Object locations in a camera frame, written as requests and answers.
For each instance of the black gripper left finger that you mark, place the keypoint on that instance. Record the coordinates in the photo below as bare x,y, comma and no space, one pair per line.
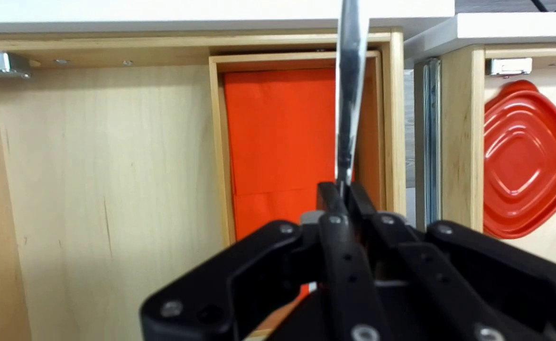
345,278

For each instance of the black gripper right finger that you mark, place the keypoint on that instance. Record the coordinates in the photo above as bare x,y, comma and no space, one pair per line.
440,272

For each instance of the silver metal fork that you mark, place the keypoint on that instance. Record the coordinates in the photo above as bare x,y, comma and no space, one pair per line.
351,88

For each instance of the wooden drawer with red lid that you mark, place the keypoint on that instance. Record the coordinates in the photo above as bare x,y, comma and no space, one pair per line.
461,145

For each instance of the wooden drawer organizer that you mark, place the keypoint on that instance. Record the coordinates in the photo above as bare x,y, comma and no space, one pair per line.
112,191

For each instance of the orange bowl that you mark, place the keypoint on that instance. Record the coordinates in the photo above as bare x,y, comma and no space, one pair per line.
529,164

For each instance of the orange cloth liner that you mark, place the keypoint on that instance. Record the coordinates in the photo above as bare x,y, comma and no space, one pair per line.
277,145

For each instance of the wooden tray insert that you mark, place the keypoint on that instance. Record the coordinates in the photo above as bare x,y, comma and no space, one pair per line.
216,145

